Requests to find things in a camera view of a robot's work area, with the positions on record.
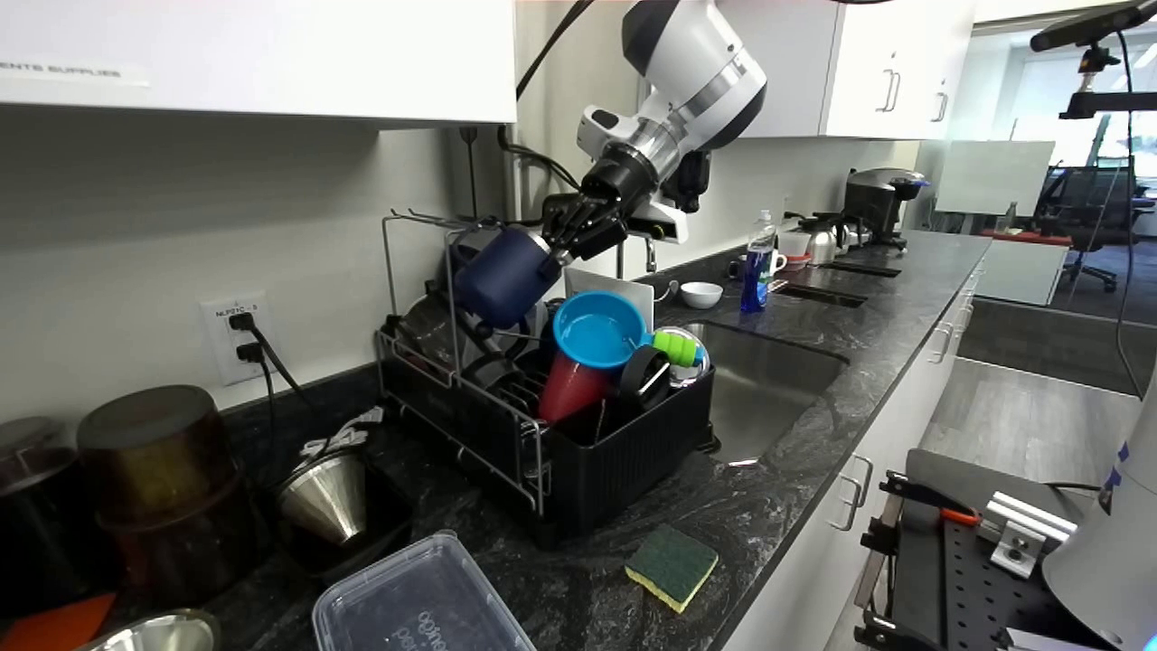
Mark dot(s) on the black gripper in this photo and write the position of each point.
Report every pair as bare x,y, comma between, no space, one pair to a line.
637,186

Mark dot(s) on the stainless steel cup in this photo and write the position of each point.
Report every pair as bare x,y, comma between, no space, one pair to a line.
508,277

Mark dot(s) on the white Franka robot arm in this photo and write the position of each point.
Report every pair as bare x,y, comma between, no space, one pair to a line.
692,61

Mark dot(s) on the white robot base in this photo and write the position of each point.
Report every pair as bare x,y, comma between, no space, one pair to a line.
1117,546

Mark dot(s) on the red plastic cup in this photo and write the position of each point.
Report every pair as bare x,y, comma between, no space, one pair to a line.
568,394

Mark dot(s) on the stainless steel sink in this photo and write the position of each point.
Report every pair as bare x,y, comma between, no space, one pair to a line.
772,376

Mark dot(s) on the light blue plastic bowl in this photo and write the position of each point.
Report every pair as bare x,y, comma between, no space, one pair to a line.
601,326

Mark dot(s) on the small white bowl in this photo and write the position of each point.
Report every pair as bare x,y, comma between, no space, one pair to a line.
701,296

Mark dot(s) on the blue dish soap bottle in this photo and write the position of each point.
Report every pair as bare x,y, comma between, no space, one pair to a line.
755,282

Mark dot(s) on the black dish rack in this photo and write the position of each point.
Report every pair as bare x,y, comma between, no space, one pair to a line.
626,454

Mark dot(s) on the steel coffee maker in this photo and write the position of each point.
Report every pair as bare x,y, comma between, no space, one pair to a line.
884,206

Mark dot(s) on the green yellow sponge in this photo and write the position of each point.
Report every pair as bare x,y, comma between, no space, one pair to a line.
672,566

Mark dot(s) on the white lower cabinets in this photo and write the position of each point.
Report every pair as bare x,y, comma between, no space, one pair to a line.
871,435

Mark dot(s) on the labelled white upper cabinet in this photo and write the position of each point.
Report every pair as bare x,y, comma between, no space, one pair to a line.
242,56

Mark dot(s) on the clear plastic food container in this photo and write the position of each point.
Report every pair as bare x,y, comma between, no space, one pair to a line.
421,602

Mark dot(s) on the brown metal canister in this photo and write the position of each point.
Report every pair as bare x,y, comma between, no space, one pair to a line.
157,473

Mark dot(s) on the black office chair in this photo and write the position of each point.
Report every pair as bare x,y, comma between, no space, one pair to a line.
1087,218

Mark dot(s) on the black perforated work table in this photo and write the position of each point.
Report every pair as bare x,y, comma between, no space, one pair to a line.
964,581

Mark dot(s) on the small steel bowl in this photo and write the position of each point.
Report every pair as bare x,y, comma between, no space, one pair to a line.
157,635

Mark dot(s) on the black cooking pot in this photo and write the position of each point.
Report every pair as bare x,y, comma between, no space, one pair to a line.
38,518

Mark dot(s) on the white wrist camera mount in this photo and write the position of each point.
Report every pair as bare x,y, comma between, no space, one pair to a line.
597,124

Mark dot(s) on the white wall power outlet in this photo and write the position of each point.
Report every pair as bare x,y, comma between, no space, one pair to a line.
221,350

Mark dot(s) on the black camera stand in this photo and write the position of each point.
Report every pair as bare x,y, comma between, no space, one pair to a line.
1091,56

